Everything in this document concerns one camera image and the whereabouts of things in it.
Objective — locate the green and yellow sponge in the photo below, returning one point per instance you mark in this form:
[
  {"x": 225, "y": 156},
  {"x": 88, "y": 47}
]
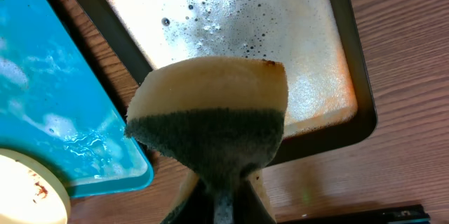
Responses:
[{"x": 221, "y": 117}]

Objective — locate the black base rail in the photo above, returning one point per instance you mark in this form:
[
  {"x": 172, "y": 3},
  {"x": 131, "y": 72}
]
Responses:
[{"x": 413, "y": 214}]

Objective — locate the black tray with wet cloth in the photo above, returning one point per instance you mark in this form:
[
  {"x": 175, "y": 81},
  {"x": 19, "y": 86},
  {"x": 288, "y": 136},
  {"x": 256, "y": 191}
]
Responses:
[{"x": 330, "y": 101}]

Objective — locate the yellow plate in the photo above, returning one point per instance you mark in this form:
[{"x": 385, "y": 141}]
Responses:
[{"x": 30, "y": 193}]

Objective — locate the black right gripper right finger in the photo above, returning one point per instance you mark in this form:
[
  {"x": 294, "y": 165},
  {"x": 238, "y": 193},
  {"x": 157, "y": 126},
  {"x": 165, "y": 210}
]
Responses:
[{"x": 248, "y": 208}]

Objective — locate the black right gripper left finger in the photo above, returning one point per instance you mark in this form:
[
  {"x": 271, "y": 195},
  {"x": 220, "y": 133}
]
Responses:
[{"x": 193, "y": 204}]

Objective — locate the teal plastic tray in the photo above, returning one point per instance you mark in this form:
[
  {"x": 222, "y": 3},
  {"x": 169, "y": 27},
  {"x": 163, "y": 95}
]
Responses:
[{"x": 55, "y": 110}]

